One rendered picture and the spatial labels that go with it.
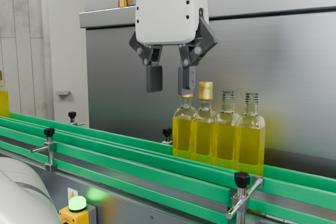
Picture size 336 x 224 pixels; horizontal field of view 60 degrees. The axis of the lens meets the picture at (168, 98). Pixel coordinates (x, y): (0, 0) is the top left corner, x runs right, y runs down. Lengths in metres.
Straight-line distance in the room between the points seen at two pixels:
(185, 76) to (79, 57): 2.66
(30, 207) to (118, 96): 0.86
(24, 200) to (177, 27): 0.26
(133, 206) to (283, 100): 0.46
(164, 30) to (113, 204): 0.52
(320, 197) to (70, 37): 2.71
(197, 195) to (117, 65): 0.63
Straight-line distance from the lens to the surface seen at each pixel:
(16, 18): 3.28
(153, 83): 0.43
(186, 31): 0.39
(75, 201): 0.84
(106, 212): 0.83
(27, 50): 3.22
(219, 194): 0.62
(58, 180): 0.96
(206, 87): 0.72
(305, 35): 0.78
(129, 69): 1.08
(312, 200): 0.67
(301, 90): 0.79
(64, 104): 3.11
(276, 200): 0.70
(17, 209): 0.30
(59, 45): 3.08
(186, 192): 0.67
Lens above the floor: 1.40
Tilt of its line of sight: 8 degrees down
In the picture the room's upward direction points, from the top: straight up
